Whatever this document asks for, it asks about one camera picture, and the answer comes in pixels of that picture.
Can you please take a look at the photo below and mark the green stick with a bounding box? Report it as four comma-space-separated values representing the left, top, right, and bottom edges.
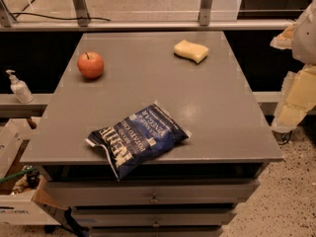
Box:
0, 167, 37, 184

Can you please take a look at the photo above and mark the black cable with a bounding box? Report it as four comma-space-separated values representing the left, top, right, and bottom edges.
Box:
9, 11, 113, 23

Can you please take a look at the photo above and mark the metal rail frame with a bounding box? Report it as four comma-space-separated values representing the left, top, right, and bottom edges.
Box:
0, 0, 316, 33

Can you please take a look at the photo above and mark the white pump bottle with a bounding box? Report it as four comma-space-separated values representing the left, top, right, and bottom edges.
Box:
6, 69, 34, 104

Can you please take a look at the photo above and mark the open cardboard box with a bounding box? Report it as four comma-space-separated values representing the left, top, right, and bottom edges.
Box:
0, 117, 63, 226

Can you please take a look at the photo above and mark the yellow sponge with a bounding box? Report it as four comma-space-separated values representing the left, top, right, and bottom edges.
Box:
174, 39, 209, 64

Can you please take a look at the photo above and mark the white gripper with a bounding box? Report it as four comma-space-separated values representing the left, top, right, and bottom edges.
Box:
270, 0, 316, 133

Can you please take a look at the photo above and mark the red apple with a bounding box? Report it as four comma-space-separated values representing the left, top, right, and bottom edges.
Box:
77, 51, 105, 79

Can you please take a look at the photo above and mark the blue potato chip bag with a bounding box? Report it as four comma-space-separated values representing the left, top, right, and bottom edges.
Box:
86, 101, 192, 181

